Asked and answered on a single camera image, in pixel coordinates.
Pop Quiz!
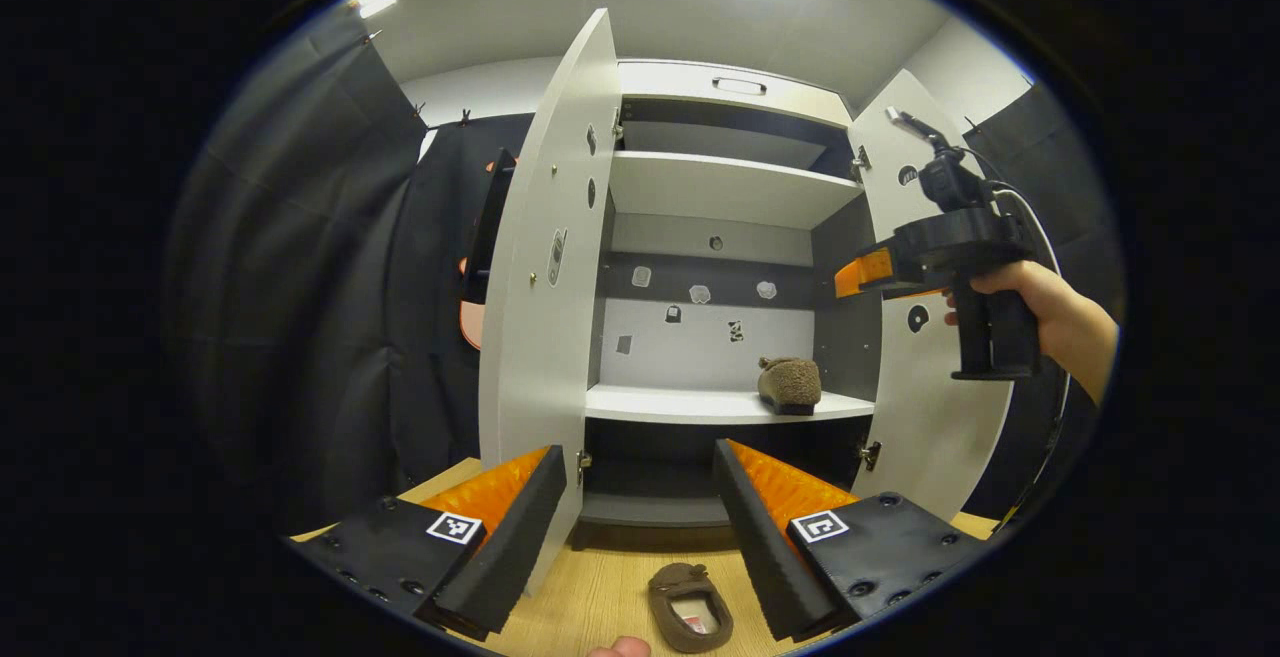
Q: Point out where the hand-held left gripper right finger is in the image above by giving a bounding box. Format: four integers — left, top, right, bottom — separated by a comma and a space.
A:
712, 439, 991, 643

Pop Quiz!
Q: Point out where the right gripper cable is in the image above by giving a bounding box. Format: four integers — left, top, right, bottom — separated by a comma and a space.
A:
985, 182, 1073, 535

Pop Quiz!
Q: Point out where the brown fuzzy shoe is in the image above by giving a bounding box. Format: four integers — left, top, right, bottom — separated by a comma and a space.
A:
647, 562, 734, 655
757, 356, 823, 416

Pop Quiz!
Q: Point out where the black backdrop cloth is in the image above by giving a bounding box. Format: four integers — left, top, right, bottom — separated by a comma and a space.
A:
165, 7, 536, 540
960, 82, 1126, 525

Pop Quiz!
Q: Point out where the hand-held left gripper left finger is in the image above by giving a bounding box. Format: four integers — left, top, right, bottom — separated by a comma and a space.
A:
285, 445, 568, 643

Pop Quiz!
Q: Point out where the cabinet door with camera sticker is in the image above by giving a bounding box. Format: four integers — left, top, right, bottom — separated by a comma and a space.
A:
478, 7, 623, 598

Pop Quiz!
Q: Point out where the white shoe cabinet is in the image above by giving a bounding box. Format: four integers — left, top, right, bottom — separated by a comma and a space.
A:
580, 59, 883, 553

